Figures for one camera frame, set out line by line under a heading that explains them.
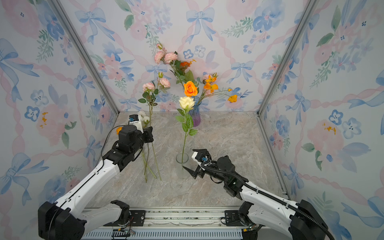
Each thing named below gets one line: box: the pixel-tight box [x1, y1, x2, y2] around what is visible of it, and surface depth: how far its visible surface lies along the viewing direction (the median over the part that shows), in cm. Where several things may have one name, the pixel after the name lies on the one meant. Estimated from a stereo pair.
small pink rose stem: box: [138, 72, 171, 182], surface depth 82 cm
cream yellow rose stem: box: [175, 96, 198, 164], surface depth 70 cm
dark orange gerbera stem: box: [180, 61, 194, 82], surface depth 95 cm
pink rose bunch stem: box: [154, 43, 185, 87], surface depth 86 cm
